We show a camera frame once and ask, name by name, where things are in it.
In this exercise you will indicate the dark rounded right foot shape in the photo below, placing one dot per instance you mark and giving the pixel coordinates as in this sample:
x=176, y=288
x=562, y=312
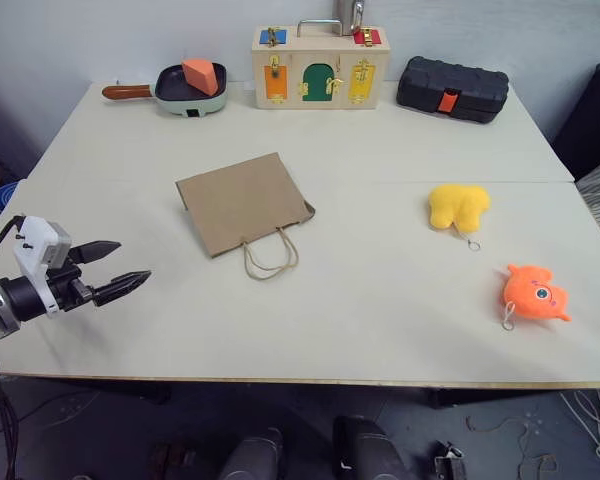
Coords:
x=362, y=450

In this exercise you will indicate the orange wedge block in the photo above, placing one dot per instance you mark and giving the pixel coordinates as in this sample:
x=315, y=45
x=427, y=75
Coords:
x=201, y=76

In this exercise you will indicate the brown paper bag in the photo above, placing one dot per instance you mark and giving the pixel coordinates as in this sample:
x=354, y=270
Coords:
x=244, y=211

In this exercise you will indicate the yellow plush toy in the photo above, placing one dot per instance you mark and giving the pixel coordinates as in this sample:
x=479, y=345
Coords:
x=457, y=206

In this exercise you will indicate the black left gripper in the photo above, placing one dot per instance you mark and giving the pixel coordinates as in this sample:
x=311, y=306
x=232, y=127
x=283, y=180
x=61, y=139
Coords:
x=66, y=289

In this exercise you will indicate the dark rounded left foot shape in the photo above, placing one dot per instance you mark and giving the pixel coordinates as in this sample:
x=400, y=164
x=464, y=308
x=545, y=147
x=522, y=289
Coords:
x=252, y=457

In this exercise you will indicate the black plastic tool case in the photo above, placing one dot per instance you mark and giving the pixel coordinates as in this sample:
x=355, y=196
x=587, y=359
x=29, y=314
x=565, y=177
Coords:
x=452, y=90

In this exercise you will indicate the wooden lock activity box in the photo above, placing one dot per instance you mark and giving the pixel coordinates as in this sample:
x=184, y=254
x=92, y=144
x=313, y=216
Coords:
x=320, y=70

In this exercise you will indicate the blue bucket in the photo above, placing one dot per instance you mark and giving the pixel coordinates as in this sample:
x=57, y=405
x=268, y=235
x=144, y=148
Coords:
x=2, y=196

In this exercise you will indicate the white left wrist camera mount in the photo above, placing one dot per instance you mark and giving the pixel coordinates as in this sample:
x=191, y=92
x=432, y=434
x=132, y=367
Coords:
x=39, y=249

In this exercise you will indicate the dark rounded foot shape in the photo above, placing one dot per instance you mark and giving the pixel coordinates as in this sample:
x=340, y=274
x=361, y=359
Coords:
x=252, y=457
x=362, y=450

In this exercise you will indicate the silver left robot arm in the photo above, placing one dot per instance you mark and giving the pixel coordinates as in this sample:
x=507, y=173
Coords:
x=0, y=304

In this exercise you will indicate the silver metal cup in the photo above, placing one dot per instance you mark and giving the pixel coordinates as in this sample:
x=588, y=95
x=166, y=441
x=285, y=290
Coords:
x=348, y=16

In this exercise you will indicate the orange plush fish toy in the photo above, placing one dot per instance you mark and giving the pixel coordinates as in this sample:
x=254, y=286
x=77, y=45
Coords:
x=536, y=295

